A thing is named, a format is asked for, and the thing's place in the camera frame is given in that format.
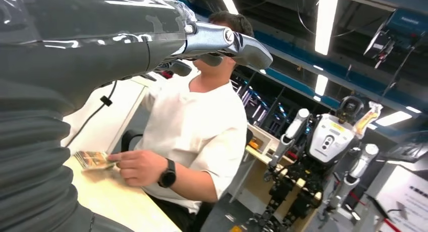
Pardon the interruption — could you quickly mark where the long ceiling light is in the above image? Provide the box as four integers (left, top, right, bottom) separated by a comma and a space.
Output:
217, 0, 239, 15
314, 74, 330, 97
314, 0, 339, 56
375, 110, 413, 127

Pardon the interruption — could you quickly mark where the white sign board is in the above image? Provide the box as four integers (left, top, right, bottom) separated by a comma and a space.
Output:
376, 163, 428, 232

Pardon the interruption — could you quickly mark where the person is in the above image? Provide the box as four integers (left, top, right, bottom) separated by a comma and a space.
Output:
109, 10, 255, 232

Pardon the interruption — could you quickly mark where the background humanoid robot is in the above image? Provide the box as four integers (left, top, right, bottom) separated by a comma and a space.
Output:
249, 96, 384, 232

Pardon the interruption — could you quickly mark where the black power cable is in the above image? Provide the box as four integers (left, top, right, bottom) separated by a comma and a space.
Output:
65, 81, 118, 148

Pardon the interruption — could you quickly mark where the light wooden workbench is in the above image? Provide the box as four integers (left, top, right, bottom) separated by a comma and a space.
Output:
234, 123, 322, 232

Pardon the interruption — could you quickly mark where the hanging blue equipment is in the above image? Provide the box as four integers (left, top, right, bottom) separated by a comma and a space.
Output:
363, 8, 428, 69

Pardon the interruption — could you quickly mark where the stack of yellow cards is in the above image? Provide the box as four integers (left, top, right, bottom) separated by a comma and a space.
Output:
74, 151, 118, 171

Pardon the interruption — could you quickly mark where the black wristwatch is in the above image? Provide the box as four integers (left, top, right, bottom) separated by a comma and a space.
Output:
157, 158, 177, 189

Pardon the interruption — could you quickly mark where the black office chair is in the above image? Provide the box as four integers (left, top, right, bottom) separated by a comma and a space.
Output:
121, 129, 145, 153

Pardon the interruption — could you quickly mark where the white desk riser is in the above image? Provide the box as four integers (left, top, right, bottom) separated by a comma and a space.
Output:
61, 75, 149, 155

